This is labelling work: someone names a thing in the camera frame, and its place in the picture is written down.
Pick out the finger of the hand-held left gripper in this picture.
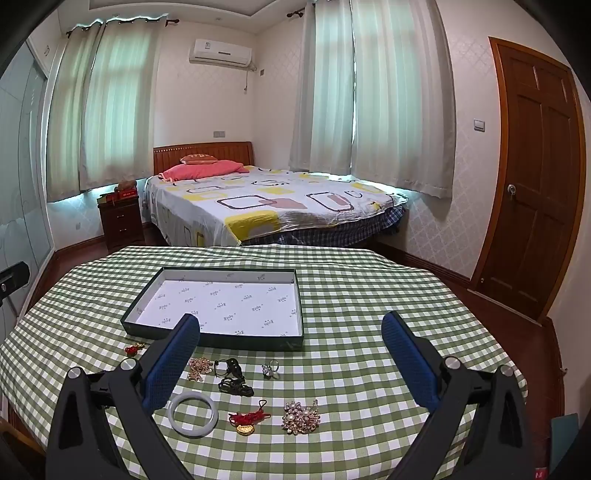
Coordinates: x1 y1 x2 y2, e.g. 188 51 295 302
0 261 31 301

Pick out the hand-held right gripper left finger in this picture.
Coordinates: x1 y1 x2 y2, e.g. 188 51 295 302
45 313 201 480

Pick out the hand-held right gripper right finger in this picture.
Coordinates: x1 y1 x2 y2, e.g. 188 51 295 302
381 311 534 480

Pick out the black bead tassel pendant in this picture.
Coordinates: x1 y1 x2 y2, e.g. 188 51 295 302
215 357 254 398

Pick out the white jade bangle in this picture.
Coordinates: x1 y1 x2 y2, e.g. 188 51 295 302
167 394 219 437

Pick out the dark green shallow box tray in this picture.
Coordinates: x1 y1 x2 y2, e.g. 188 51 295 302
121 266 304 352

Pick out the red knot gold ingot pendant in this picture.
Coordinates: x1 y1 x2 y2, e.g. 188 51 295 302
228 399 274 437

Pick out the pearl gold brooch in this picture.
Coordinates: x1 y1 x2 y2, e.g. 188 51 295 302
281 399 321 435

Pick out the green checkered tablecloth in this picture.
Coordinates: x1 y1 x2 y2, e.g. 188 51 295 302
0 244 529 480

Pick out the glass sliding wardrobe door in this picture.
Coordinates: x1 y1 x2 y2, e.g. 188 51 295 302
0 37 58 324

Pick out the dark wooden nightstand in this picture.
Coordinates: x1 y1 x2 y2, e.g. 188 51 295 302
97 194 141 252

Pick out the blue plaid under sheet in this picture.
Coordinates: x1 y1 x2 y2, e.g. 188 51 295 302
240 205 407 245

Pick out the pale sheer curtain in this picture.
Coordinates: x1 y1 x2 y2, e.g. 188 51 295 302
288 0 356 174
351 0 458 199
78 18 162 192
46 30 107 201

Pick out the teal flat board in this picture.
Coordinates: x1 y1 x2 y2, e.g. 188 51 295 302
549 413 580 480

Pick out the pink pillow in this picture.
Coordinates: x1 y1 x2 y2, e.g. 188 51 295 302
158 160 250 182

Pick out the patterned white yellow bedsheet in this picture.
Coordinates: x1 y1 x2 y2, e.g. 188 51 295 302
145 165 409 247

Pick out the wooden bed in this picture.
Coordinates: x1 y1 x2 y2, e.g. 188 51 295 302
145 141 409 247

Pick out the brown wooden door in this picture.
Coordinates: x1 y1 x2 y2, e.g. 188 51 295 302
468 37 587 326

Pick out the gold chain necklace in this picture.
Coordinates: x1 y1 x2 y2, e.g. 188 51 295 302
187 357 214 381

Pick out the white wall air conditioner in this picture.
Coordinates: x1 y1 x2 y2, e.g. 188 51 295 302
188 38 257 72

